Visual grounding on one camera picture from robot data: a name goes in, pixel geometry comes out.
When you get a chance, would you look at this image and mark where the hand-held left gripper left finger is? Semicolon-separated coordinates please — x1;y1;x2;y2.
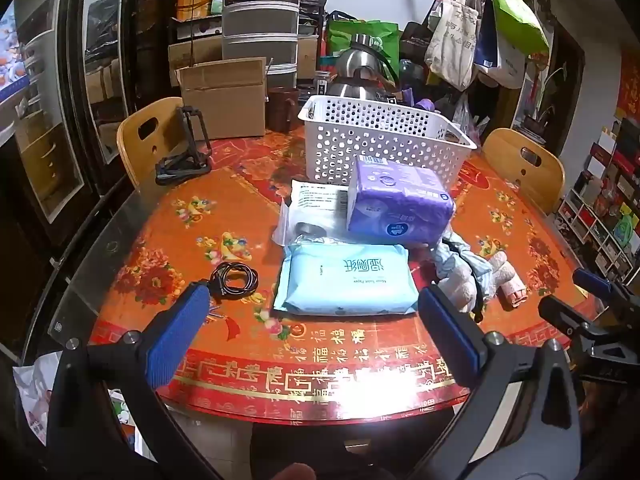
45;282;221;480

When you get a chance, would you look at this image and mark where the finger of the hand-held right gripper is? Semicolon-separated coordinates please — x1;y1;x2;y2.
572;267;640;321
539;295;608;341

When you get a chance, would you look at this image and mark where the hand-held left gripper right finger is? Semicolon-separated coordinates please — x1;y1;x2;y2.
417;286;583;480

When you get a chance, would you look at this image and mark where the purple tissue pack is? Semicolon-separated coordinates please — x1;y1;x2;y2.
346;155;456;248

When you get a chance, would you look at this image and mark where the clear plastic bag white label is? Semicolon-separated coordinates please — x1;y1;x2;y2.
274;180;353;256

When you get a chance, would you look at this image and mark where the white perforated plastic basket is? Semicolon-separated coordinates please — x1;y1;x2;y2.
298;95;478;193

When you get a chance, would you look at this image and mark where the white fluffy cloth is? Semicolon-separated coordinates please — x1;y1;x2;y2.
439;262;481;313

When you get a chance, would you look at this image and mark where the pink rolled towel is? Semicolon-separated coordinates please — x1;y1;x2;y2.
487;255;528;311

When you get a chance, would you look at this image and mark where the shelf of assorted boxes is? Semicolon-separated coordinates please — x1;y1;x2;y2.
555;117;640;286

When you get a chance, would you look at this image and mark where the light blue striped garment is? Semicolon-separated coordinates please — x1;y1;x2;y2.
432;237;493;322

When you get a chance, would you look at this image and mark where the red floral tablecloth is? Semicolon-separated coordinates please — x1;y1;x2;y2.
90;130;601;426

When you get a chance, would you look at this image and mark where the light blue wet wipes pack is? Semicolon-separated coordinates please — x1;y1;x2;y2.
272;244;420;317

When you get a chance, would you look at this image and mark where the black phone stand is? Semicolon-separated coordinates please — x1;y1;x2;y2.
155;105;213;186

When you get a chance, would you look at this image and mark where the potted plant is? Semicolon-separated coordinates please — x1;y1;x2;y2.
522;60;568;133

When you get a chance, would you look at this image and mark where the blue and white bag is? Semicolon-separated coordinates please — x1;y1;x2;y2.
472;10;526;90

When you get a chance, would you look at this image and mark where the open cardboard box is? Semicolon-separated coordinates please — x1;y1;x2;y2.
177;57;268;141

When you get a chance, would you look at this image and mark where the brown mug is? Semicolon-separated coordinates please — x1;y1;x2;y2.
266;86;301;132

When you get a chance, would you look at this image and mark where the small steel kettle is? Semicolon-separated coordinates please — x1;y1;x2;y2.
327;77;396;103

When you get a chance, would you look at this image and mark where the beige canvas tote bag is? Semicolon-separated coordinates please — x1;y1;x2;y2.
425;0;483;92

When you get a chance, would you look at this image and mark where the lime green hanging bag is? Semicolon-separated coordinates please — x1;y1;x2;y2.
484;0;551;56

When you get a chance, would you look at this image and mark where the large steel kettle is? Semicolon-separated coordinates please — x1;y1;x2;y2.
332;34;401;86

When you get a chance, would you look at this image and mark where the black bag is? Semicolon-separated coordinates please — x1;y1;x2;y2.
400;21;436;61

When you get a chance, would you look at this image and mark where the green shopping bag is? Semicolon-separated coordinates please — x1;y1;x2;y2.
326;12;401;61

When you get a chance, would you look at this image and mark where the grey plastic drawer tower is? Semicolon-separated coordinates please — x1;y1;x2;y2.
220;0;301;91

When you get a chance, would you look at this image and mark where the orange box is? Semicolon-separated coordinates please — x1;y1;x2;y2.
176;0;216;23

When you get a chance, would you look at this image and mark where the black coiled cable lock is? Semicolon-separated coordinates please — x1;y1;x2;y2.
206;260;261;321

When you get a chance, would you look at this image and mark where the wooden chair with handle hole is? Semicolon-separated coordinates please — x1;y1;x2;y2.
481;128;566;216
116;96;213;191

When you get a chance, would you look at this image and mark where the red wall scroll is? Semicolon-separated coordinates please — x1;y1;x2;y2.
616;50;640;121

